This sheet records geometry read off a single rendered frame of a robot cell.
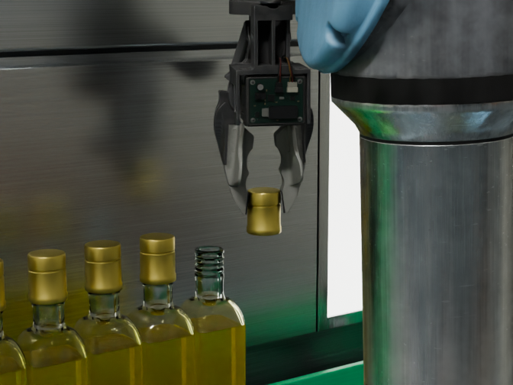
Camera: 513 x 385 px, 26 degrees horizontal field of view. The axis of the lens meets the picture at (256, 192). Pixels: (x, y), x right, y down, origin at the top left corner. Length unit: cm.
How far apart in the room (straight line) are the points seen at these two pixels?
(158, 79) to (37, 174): 17
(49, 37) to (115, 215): 20
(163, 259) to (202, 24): 29
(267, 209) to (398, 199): 54
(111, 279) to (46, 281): 7
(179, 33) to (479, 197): 68
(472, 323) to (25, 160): 63
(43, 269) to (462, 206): 51
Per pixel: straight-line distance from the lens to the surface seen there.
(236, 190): 112
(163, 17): 120
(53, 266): 101
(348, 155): 136
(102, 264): 104
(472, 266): 60
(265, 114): 104
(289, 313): 135
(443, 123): 57
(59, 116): 114
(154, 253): 106
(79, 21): 116
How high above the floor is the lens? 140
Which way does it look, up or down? 10 degrees down
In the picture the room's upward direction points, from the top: straight up
